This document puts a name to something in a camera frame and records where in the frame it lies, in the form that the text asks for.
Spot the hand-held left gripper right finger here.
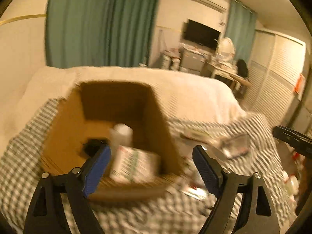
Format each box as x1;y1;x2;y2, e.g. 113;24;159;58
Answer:
192;145;281;234

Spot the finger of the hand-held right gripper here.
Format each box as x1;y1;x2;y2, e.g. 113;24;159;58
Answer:
272;125;312;157

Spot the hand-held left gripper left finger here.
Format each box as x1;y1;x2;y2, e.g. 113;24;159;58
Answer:
23;144;112;234

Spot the white printed carton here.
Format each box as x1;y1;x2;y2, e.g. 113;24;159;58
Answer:
108;145;162;184

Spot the white plastic bottle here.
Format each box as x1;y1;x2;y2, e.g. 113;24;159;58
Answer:
108;124;134;149

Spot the brown cardboard box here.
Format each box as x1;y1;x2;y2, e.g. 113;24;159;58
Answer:
40;80;186;201

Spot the small black object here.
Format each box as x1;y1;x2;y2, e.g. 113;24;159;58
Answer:
82;139;108;157

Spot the flat printed packet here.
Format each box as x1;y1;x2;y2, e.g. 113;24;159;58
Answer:
182;127;215;142

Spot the clear plastic packet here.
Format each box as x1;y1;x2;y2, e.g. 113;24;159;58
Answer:
221;134;250;158

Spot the orange paper tag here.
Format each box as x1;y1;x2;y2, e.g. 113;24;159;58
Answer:
294;74;305;94

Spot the grey checked cloth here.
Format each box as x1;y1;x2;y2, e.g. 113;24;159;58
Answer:
0;97;296;234

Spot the white louvred wardrobe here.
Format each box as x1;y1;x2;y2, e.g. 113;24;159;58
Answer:
244;29;306;125

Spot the white textured bedspread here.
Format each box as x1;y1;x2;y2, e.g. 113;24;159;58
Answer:
13;65;249;137

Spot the black bag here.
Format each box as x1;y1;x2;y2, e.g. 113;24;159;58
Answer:
236;59;249;79

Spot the white dressing table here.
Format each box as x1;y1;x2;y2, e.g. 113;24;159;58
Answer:
207;61;251;90

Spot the small grey fridge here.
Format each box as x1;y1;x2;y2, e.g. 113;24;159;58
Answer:
180;47;207;75

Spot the white oval mirror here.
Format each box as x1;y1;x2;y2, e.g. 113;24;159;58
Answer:
216;37;236;62

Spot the narrow green curtain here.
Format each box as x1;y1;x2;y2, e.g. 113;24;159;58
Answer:
224;0;257;65

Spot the black wall television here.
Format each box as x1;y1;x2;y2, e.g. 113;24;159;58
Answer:
183;19;221;50

